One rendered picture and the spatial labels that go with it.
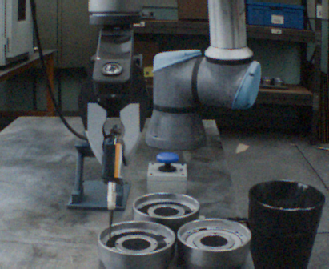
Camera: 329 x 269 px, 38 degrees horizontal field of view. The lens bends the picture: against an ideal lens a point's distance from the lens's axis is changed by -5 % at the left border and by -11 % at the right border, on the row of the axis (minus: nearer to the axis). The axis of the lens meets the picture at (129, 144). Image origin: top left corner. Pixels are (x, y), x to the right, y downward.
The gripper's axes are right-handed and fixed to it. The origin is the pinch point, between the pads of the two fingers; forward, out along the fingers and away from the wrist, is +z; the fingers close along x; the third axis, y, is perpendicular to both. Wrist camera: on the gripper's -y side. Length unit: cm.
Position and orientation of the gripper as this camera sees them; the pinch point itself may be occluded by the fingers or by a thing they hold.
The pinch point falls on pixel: (114, 157)
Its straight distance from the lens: 72.1
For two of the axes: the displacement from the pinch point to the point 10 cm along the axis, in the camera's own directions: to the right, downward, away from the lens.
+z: 0.0, 9.6, 2.8
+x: -10.0, -0.2, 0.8
